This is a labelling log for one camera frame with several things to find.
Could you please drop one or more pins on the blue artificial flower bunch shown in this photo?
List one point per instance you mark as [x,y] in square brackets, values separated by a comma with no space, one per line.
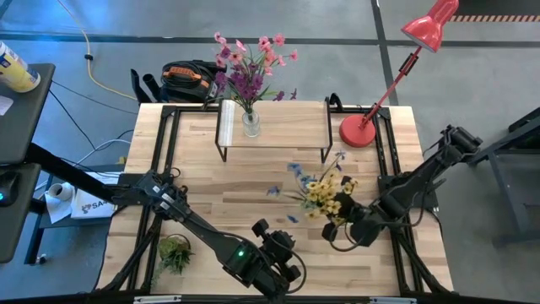
[295,167]

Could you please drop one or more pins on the purple artificial flower bunch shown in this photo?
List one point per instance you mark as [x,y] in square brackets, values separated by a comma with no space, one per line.
[242,82]

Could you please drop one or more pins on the small potted green plant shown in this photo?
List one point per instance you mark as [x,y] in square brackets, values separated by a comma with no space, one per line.
[173,253]

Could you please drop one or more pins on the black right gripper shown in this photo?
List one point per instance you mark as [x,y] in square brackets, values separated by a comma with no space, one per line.
[368,226]

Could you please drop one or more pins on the white paper towel roll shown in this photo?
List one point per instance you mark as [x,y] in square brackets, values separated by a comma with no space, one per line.
[59,192]

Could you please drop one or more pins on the red desk lamp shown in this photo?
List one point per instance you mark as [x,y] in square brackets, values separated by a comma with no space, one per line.
[356,131]

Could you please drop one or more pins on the white printed paper bag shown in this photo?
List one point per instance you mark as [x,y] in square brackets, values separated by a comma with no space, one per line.
[90,207]

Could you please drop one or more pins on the black orange vacuum cleaner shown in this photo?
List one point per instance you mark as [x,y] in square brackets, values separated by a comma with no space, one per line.
[190,82]

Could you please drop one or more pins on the black diagonal support beam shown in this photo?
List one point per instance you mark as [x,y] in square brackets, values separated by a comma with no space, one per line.
[63,171]

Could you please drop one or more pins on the dark grey metal cart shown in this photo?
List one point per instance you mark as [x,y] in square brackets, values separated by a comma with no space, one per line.
[527,135]

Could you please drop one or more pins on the black aluminium extrusion frame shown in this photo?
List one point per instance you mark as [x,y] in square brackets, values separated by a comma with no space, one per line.
[190,109]

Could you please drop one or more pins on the ribbed clear glass vase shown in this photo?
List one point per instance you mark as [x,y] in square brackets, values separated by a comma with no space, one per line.
[251,126]

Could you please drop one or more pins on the wooden shelf with black frame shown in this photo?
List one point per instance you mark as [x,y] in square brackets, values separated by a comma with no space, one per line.
[295,126]

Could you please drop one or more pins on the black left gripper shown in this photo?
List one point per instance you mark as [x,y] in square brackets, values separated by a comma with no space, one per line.
[282,251]

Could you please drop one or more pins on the pink artificial flower bunch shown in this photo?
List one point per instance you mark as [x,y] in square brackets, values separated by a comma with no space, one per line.
[278,40]

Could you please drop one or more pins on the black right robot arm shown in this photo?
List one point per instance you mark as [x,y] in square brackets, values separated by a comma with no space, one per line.
[422,177]

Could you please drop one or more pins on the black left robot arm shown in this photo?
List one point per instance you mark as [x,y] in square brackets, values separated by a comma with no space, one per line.
[202,228]

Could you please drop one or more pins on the yellow artificial flower bunch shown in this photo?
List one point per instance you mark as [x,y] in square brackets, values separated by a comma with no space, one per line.
[322,190]

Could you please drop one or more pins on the white label strip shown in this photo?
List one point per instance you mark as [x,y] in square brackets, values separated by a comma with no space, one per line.
[392,300]
[156,299]

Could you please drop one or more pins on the black desk top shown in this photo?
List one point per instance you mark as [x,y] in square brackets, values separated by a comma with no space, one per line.
[17,228]
[25,118]

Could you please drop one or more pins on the yellow wipes canister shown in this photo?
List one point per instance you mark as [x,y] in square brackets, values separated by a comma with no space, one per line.
[17,69]

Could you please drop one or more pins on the white paper sheet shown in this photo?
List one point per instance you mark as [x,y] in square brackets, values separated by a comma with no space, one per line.
[4,105]

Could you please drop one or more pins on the black computer mouse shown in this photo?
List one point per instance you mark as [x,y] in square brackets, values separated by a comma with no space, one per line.
[8,190]

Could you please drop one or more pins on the black table clamp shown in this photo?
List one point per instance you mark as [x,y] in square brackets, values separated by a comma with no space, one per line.
[335,100]

